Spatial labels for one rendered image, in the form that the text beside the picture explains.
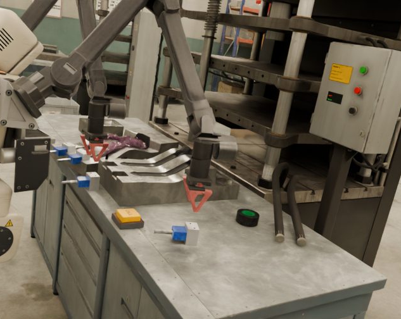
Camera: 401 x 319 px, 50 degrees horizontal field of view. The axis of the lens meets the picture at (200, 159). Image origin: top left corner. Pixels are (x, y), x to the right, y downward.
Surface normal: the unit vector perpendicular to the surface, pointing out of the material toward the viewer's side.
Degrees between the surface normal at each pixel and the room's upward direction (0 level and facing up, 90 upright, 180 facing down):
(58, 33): 90
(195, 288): 0
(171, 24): 68
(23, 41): 90
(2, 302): 0
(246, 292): 0
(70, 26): 90
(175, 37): 61
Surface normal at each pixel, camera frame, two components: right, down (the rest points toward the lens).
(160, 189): 0.50, 0.32
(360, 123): -0.85, 0.00
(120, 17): 0.39, -0.17
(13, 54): 0.68, 0.31
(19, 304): 0.16, -0.95
